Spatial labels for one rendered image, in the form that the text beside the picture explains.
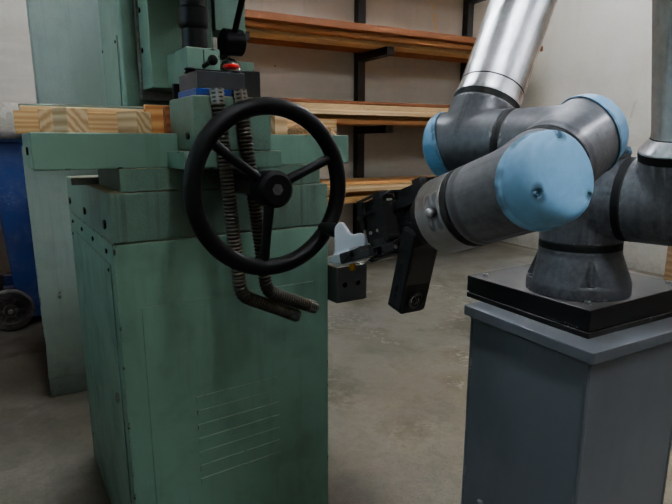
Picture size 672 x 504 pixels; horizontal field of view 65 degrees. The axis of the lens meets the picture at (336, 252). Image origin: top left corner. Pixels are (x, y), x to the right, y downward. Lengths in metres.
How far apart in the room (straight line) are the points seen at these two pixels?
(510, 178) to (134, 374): 0.78
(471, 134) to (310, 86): 3.23
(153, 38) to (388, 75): 3.08
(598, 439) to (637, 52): 3.51
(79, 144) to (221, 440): 0.64
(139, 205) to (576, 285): 0.79
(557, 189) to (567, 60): 4.14
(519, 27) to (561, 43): 3.95
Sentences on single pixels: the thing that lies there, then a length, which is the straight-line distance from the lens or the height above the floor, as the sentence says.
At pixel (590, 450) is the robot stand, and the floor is 0.36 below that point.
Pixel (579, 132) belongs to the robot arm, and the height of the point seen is 0.89.
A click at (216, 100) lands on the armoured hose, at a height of 0.95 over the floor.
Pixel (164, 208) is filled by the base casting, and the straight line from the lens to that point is 1.01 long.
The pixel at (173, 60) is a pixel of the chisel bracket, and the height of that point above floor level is 1.05.
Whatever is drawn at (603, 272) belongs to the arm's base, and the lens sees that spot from 1.07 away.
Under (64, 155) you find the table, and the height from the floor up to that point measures 0.86.
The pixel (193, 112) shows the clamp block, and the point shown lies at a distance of 0.92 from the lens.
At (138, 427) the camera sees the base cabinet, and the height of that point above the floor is 0.36.
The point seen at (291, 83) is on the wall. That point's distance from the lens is 3.81.
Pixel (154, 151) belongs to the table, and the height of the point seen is 0.87.
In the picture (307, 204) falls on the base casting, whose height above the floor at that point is 0.76.
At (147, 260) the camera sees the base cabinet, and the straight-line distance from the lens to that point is 1.01.
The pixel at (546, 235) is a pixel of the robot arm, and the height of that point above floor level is 0.71.
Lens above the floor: 0.88
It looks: 12 degrees down
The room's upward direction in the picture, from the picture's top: straight up
